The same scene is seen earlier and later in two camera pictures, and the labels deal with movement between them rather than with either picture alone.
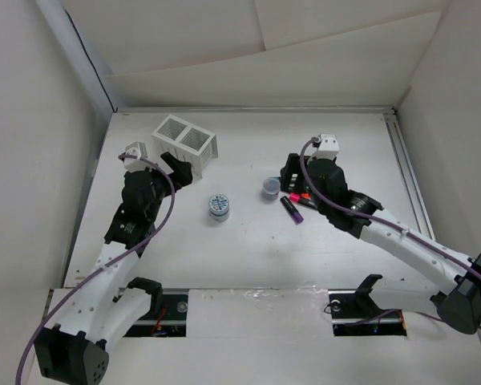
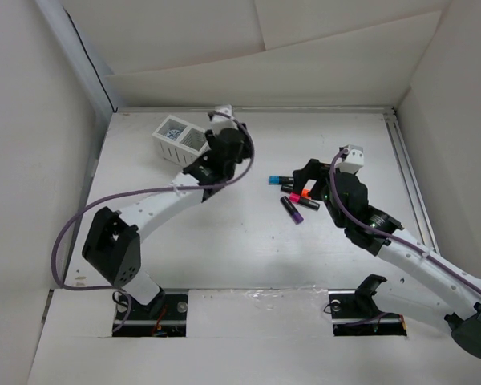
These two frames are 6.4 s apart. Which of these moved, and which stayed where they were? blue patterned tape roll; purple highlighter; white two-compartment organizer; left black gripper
Moved: left black gripper; blue patterned tape roll
Stayed: purple highlighter; white two-compartment organizer
